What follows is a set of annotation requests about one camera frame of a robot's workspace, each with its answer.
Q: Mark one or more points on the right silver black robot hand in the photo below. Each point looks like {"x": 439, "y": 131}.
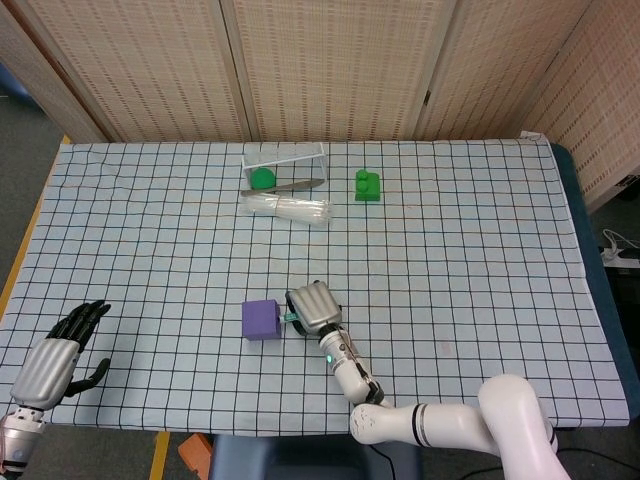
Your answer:
{"x": 315, "y": 307}

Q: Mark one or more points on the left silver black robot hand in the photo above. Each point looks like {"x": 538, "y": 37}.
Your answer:
{"x": 45, "y": 370}

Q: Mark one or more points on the purple foam cube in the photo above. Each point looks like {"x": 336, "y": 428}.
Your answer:
{"x": 260, "y": 322}

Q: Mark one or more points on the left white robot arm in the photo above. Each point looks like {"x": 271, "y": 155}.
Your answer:
{"x": 20, "y": 435}

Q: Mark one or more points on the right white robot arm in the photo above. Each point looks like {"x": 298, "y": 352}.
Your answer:
{"x": 505, "y": 415}

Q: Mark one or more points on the green toy building block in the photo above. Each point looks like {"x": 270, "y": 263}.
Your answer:
{"x": 367, "y": 189}

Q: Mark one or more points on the green ball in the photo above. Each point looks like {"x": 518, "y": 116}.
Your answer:
{"x": 262, "y": 179}

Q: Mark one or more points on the white black-grid tablecloth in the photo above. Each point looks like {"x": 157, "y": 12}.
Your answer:
{"x": 450, "y": 275}

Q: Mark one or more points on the orange object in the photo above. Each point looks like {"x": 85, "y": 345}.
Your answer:
{"x": 195, "y": 452}

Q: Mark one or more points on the metal screen hinge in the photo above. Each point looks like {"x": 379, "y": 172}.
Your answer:
{"x": 428, "y": 97}

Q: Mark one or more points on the woven rattan folding screen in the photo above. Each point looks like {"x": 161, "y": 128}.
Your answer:
{"x": 325, "y": 65}

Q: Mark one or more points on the blue padded table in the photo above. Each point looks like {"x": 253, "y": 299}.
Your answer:
{"x": 575, "y": 200}

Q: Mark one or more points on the white power strip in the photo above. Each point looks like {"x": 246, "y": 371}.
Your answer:
{"x": 622, "y": 259}

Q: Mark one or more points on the white miniature goal frame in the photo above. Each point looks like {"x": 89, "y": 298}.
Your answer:
{"x": 285, "y": 157}

